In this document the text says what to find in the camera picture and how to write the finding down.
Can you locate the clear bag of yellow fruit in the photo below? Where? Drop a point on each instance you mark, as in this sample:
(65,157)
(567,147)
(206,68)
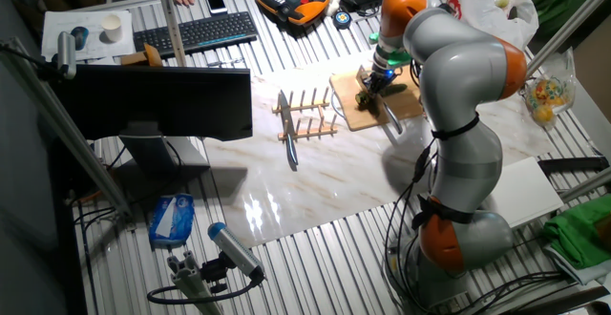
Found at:
(549,95)

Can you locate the long cucumber piece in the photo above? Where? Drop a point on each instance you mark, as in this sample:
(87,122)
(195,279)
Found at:
(395,89)

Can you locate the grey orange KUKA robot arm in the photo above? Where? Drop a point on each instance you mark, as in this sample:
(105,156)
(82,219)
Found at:
(463,90)

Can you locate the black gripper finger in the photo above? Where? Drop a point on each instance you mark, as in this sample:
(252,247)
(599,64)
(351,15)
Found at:
(370,89)
(380,90)

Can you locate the black computer monitor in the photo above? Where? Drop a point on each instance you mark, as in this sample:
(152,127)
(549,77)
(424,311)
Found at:
(153,100)

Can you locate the white paper sheets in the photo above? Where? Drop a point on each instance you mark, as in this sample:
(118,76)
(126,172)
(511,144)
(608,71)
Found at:
(62,28)

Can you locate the white paper cup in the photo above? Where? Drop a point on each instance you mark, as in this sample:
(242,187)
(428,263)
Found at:
(112,28)

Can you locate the brown cardboard piece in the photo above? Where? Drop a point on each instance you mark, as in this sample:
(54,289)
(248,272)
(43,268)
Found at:
(143,57)

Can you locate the white smartphone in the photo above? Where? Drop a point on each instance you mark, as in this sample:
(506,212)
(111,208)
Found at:
(215,1)

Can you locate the silver depth camera blue end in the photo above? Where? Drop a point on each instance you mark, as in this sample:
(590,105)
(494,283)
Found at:
(234,248)

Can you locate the white flat box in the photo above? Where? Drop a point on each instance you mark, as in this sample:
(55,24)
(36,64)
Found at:
(525,195)

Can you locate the aluminium profile camera stand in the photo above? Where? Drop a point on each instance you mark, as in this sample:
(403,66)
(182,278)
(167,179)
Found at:
(188,281)

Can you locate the pointed steel kitchen knife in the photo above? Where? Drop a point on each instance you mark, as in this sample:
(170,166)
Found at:
(288,119)

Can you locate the blue tissue pack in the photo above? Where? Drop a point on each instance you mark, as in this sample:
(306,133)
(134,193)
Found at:
(172,219)

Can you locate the short cucumber piece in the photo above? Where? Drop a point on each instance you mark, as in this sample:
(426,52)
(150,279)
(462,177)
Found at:
(369,101)

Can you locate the white rounded object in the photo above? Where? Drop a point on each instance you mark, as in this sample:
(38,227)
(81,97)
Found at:
(334,2)

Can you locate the black flat bar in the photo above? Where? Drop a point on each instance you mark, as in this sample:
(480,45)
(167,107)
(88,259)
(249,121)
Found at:
(573,164)

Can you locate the white plastic bag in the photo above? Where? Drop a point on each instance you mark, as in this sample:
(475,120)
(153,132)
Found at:
(496,14)

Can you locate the small green object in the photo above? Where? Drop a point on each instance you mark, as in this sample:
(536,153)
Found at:
(373,37)

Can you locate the aluminium frame post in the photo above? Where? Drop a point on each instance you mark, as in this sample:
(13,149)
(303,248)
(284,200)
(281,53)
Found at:
(169,19)
(573,19)
(62,124)

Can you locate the black computer keyboard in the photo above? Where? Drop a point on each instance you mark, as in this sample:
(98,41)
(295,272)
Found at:
(195,33)

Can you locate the bright green folded cloth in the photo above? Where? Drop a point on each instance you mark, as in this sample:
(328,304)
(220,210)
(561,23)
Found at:
(577,234)

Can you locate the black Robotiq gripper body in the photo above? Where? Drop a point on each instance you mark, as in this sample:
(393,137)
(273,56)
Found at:
(381,77)

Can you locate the round black blue disc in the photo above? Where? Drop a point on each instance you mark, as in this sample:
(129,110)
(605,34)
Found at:
(342,20)

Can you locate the wooden peg knife rack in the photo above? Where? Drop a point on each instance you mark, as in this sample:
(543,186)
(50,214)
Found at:
(308,135)

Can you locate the dark blue computer mouse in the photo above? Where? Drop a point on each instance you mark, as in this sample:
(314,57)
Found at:
(79,37)

